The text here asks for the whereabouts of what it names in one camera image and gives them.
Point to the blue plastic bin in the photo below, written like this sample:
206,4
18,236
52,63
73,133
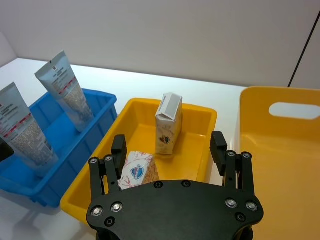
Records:
75,150

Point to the white soap box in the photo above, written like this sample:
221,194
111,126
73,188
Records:
137,170

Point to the black object at edge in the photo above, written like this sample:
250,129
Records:
5,151

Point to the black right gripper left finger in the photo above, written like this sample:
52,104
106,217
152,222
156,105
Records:
117,152

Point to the cream small drink carton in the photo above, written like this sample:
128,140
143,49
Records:
166,130

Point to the yellow plastic bin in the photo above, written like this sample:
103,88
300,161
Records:
142,135

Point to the silver cosmetic tube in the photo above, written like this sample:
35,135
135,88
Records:
67,92
23,132

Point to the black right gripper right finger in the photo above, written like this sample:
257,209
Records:
218,152

